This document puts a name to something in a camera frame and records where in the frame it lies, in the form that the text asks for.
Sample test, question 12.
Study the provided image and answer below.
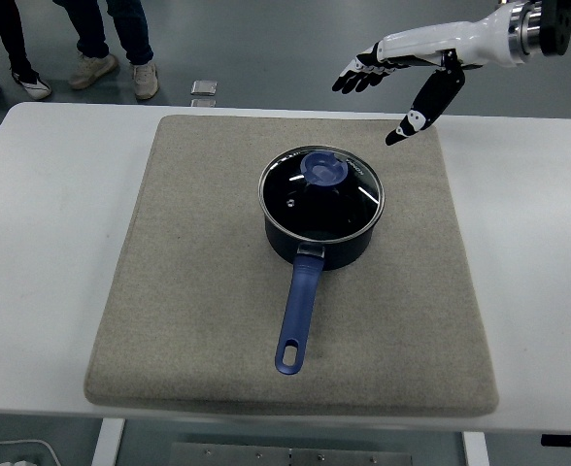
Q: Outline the white rounded tray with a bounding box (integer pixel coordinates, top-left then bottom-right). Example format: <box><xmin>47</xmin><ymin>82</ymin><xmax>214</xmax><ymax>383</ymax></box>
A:
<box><xmin>0</xmin><ymin>439</ymin><xmax>58</xmax><ymax>466</ymax></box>

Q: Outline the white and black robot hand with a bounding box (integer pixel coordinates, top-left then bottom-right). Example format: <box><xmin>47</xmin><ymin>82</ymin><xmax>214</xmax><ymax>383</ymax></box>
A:
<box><xmin>331</xmin><ymin>2</ymin><xmax>513</xmax><ymax>148</ymax></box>

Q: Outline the dark pot with blue handle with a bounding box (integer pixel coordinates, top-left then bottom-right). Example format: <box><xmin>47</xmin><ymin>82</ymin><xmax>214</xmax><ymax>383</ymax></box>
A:
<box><xmin>264</xmin><ymin>206</ymin><xmax>378</xmax><ymax>376</ymax></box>

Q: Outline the white table leg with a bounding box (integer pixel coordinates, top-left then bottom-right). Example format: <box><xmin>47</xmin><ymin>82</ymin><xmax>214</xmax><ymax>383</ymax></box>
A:
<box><xmin>462</xmin><ymin>430</ymin><xmax>490</xmax><ymax>466</ymax></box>
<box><xmin>90</xmin><ymin>417</ymin><xmax>126</xmax><ymax>466</ymax></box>

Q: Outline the beige fabric mat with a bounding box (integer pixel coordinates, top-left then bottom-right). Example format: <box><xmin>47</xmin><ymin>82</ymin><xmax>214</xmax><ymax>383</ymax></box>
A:
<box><xmin>84</xmin><ymin>115</ymin><xmax>500</xmax><ymax>417</ymax></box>

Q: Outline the glass pot lid blue knob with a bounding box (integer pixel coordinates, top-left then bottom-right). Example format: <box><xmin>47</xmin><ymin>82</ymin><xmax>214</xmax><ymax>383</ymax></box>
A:
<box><xmin>257</xmin><ymin>144</ymin><xmax>386</xmax><ymax>243</ymax></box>

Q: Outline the person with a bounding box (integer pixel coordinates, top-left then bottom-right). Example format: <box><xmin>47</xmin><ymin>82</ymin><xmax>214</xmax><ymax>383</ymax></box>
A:
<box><xmin>51</xmin><ymin>0</ymin><xmax>160</xmax><ymax>102</ymax></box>
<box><xmin>0</xmin><ymin>0</ymin><xmax>52</xmax><ymax>120</ymax></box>

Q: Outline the grey metal plate with screws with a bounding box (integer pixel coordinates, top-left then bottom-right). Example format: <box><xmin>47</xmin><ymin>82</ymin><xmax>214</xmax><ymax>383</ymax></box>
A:
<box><xmin>168</xmin><ymin>441</ymin><xmax>416</xmax><ymax>466</ymax></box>

